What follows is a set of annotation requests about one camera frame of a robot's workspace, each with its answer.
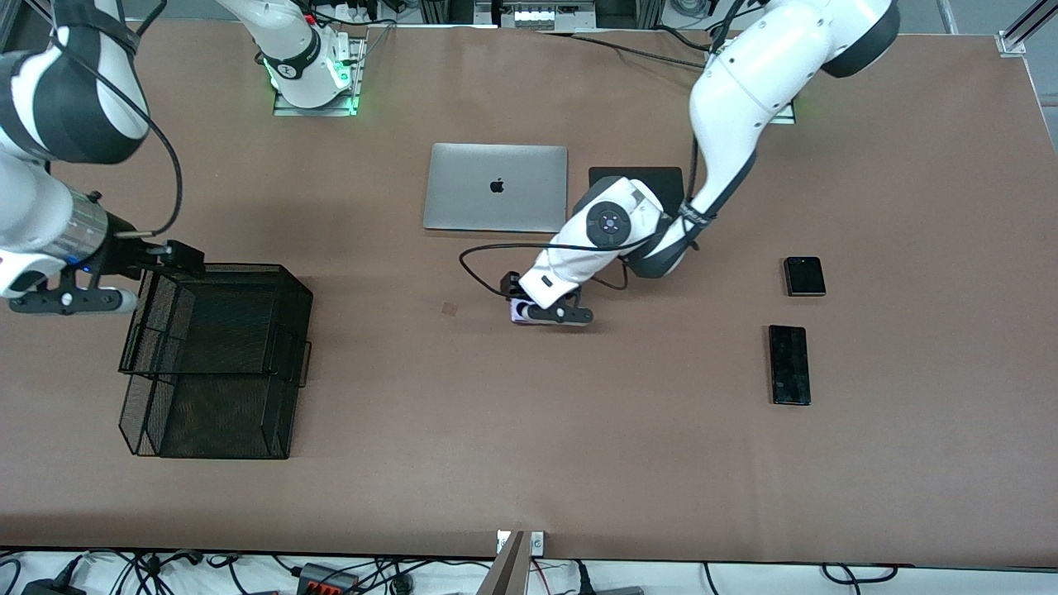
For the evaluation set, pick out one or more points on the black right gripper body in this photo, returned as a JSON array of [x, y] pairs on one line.
[[124, 252]]

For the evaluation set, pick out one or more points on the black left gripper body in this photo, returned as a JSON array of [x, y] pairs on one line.
[[513, 287]]

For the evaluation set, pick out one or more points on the white flip phone round lenses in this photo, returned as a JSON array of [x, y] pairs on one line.
[[519, 312]]

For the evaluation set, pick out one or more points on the black slab smartphone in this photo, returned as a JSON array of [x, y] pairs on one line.
[[789, 364]]

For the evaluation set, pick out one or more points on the dark grey flip phone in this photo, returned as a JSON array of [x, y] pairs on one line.
[[804, 277]]

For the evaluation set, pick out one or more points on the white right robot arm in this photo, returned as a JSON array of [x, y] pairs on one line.
[[50, 107]]

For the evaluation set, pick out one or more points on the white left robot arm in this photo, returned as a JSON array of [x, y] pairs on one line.
[[744, 99]]

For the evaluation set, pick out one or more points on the silver laptop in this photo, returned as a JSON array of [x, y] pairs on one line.
[[496, 186]]

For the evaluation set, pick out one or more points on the black mesh desk organizer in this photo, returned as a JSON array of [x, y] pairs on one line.
[[215, 330]]

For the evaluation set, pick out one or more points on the dark mouse pad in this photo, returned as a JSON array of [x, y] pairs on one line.
[[653, 178]]

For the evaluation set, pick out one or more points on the grey terminal block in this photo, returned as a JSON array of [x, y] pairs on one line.
[[537, 16]]

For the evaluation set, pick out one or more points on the brown angled beam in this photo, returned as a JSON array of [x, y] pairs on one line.
[[500, 574]]

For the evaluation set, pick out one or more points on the black power adapter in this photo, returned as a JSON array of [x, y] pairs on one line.
[[50, 588]]

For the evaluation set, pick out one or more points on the black orange power strip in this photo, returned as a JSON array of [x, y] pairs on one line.
[[326, 580]]

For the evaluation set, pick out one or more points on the white beam bracket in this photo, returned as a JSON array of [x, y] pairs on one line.
[[537, 543]]

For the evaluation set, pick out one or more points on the metal corner bracket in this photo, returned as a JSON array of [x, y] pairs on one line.
[[1012, 43]]

